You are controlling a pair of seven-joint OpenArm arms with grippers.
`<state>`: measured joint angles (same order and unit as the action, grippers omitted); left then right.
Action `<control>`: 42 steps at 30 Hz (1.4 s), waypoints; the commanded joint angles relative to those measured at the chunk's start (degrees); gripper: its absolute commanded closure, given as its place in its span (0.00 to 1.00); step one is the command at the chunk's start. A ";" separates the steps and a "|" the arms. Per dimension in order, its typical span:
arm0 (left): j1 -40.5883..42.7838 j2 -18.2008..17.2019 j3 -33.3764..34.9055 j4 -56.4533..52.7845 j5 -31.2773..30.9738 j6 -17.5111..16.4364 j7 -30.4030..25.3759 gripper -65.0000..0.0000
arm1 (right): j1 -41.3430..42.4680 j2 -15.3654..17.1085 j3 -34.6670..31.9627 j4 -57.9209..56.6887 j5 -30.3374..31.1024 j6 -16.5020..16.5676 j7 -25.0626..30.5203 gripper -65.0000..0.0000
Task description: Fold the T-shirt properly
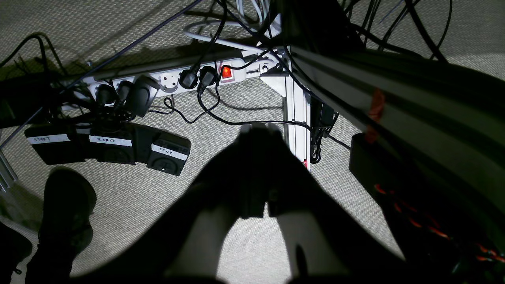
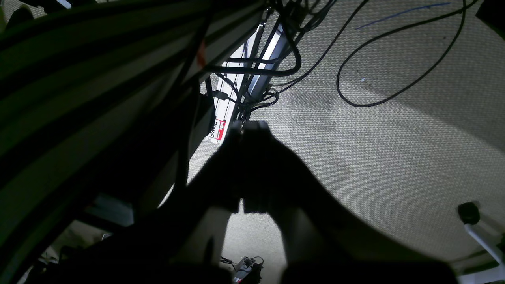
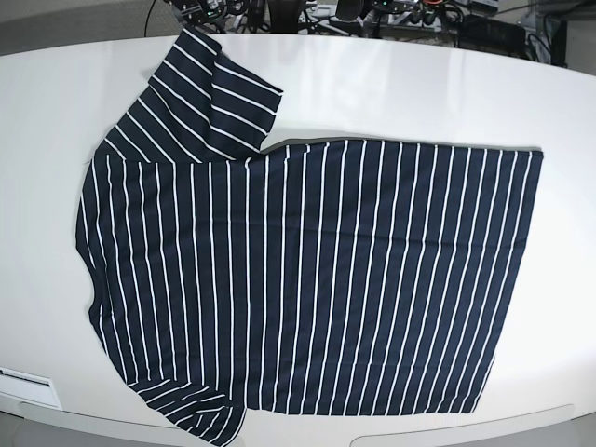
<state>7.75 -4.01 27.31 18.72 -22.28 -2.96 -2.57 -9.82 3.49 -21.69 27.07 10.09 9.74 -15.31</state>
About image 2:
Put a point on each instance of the white power strip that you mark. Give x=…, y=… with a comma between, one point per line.
x=236, y=96

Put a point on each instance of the navy white-striped T-shirt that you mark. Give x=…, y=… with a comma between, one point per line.
x=99, y=97

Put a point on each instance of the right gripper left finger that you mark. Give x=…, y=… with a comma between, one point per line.
x=181, y=242

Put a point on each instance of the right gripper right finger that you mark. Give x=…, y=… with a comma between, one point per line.
x=324, y=242

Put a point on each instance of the white caster leg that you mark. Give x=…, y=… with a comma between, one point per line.
x=470, y=216

